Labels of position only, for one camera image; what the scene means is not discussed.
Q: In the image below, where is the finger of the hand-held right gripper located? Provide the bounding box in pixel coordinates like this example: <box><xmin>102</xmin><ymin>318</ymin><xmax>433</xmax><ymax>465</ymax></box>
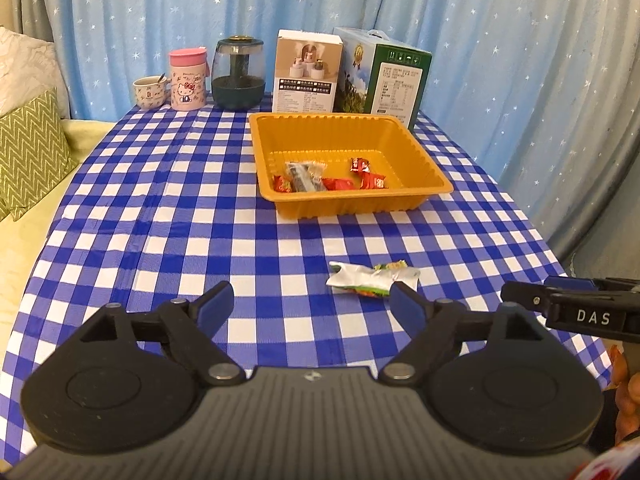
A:
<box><xmin>544</xmin><ymin>275</ymin><xmax>640</xmax><ymax>295</ymax></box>
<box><xmin>500</xmin><ymin>281</ymin><xmax>551</xmax><ymax>317</ymax></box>

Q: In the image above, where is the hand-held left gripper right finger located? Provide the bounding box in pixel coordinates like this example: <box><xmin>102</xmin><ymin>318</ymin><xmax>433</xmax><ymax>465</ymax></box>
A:
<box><xmin>377</xmin><ymin>281</ymin><xmax>546</xmax><ymax>386</ymax></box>

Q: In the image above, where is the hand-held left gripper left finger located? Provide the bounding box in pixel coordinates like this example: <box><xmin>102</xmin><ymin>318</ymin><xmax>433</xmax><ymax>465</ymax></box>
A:
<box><xmin>75</xmin><ymin>280</ymin><xmax>246</xmax><ymax>386</ymax></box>

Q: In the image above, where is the white snack packet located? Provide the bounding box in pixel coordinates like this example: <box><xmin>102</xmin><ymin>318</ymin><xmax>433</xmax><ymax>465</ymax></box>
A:
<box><xmin>326</xmin><ymin>259</ymin><xmax>422</xmax><ymax>299</ymax></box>

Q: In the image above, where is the dark striped snack packet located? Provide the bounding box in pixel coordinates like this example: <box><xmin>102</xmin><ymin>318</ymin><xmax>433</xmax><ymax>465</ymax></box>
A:
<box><xmin>285</xmin><ymin>161</ymin><xmax>327</xmax><ymax>192</ymax></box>

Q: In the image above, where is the yellow plastic tray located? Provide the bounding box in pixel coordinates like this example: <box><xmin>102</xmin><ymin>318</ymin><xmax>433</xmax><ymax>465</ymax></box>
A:
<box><xmin>248</xmin><ymin>112</ymin><xmax>455</xmax><ymax>220</ymax></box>

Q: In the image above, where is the blue white checkered tablecloth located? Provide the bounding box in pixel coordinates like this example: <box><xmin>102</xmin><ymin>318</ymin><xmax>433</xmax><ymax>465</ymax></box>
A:
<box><xmin>0</xmin><ymin>92</ymin><xmax>613</xmax><ymax>466</ymax></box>

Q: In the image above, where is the orange patterned clothing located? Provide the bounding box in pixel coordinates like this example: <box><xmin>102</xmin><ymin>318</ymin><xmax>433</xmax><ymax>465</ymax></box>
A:
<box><xmin>575</xmin><ymin>345</ymin><xmax>640</xmax><ymax>480</ymax></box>

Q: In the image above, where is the pale yellow sofa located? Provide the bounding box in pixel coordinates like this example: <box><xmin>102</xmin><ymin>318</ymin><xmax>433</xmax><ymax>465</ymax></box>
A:
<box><xmin>0</xmin><ymin>119</ymin><xmax>117</xmax><ymax>361</ymax></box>

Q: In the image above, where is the dark green glass jar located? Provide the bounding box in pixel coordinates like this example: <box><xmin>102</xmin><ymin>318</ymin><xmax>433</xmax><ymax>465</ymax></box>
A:
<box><xmin>210</xmin><ymin>35</ymin><xmax>266</xmax><ymax>112</ymax></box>

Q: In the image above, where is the white ceramic mug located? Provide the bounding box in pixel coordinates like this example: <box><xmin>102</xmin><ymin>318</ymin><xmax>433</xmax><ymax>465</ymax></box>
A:
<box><xmin>132</xmin><ymin>75</ymin><xmax>171</xmax><ymax>110</ymax></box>

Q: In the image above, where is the pink cartoon cup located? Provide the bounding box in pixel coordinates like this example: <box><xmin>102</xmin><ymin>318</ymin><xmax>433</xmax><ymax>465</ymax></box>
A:
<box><xmin>167</xmin><ymin>46</ymin><xmax>208</xmax><ymax>112</ymax></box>

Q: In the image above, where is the green cardboard box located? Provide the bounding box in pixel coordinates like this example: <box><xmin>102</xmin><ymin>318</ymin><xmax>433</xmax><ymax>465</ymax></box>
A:
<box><xmin>332</xmin><ymin>26</ymin><xmax>433</xmax><ymax>132</ymax></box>

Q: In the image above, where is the green zigzag pillow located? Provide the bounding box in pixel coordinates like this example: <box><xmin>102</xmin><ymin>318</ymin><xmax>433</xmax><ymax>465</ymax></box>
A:
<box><xmin>0</xmin><ymin>87</ymin><xmax>81</xmax><ymax>222</ymax></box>

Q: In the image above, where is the white cardboard box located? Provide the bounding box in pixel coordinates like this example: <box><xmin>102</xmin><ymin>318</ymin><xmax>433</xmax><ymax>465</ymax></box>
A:
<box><xmin>272</xmin><ymin>29</ymin><xmax>345</xmax><ymax>113</ymax></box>

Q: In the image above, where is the white pillow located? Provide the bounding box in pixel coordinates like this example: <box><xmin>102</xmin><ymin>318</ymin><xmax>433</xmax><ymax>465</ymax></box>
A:
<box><xmin>0</xmin><ymin>26</ymin><xmax>71</xmax><ymax>121</ymax></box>

